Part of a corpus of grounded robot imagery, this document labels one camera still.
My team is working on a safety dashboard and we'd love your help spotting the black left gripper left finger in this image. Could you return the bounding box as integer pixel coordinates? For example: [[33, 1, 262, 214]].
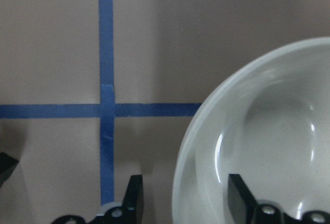
[[122, 175, 143, 224]]

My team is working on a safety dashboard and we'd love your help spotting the white ceramic bowl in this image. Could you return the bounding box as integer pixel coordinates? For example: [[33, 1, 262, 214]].
[[172, 37, 329, 223]]

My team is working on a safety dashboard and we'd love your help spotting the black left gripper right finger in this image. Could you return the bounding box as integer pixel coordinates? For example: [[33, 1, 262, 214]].
[[227, 174, 260, 223]]

